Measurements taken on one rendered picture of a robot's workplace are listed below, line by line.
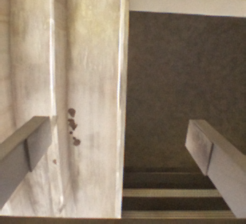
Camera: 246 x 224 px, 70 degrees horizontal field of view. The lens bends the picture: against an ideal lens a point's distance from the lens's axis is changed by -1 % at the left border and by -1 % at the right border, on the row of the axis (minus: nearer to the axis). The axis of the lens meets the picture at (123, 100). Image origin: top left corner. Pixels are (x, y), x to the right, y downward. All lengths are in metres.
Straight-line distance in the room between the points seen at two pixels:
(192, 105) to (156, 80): 0.36
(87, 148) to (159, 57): 1.26
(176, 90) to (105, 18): 1.32
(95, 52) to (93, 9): 0.06
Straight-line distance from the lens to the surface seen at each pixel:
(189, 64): 1.58
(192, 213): 0.95
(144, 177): 1.20
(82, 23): 0.28
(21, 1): 0.32
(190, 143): 0.17
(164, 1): 0.31
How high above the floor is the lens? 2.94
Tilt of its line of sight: 73 degrees down
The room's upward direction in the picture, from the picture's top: 177 degrees clockwise
